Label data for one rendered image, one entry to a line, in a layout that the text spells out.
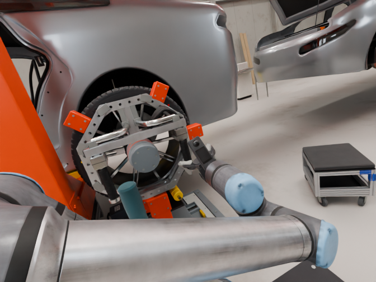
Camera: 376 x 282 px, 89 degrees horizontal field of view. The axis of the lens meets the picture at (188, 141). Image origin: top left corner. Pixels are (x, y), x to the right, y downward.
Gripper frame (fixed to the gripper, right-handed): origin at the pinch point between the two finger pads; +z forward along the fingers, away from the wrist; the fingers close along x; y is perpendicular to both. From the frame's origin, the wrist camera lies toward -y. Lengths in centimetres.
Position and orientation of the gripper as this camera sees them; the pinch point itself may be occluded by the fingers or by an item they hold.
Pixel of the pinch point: (192, 152)
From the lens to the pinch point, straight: 79.4
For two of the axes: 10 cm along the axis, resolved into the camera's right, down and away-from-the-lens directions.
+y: 4.7, 8.2, 3.4
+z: -3.3, -1.9, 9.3
